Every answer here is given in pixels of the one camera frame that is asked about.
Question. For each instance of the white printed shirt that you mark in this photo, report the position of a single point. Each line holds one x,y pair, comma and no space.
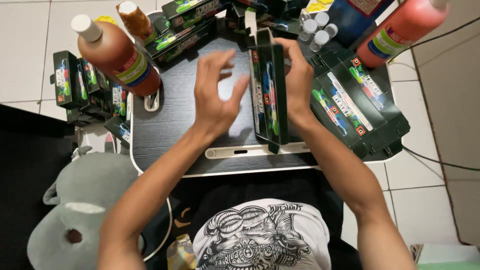
262,236

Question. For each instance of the stack of flat black cartons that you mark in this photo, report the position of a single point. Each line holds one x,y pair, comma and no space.
356,105

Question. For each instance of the person's right hand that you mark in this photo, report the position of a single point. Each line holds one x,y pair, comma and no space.
300,90

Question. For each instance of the yellow shiny packet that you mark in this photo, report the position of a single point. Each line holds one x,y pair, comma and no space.
180,253

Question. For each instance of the grey plush toy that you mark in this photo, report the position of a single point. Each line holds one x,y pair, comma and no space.
86,210

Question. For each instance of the large red paint bottle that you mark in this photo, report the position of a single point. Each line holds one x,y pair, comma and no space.
401,32

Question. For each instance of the green and white box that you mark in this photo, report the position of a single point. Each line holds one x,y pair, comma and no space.
446,258

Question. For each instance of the black floor mat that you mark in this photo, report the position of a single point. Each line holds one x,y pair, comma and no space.
26,180

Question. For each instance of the black lap desk white rim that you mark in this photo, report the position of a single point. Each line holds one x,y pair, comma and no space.
176,123

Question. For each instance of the pile of assembled black cartons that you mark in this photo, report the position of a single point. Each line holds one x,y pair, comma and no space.
195,26
84,88

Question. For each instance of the person's left hand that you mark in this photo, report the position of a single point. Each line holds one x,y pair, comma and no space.
212,108

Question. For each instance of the large brown paint bottle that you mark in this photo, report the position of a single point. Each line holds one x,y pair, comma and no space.
120,60

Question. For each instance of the person's right fingers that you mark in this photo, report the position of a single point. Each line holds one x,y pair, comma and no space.
290,47

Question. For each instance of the black printed box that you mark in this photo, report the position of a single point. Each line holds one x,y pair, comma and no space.
270,97

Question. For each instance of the small brown paint bottle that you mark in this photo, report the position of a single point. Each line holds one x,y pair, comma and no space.
135,20

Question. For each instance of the yellow plastic palette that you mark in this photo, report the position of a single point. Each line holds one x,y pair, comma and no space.
107,19
318,6

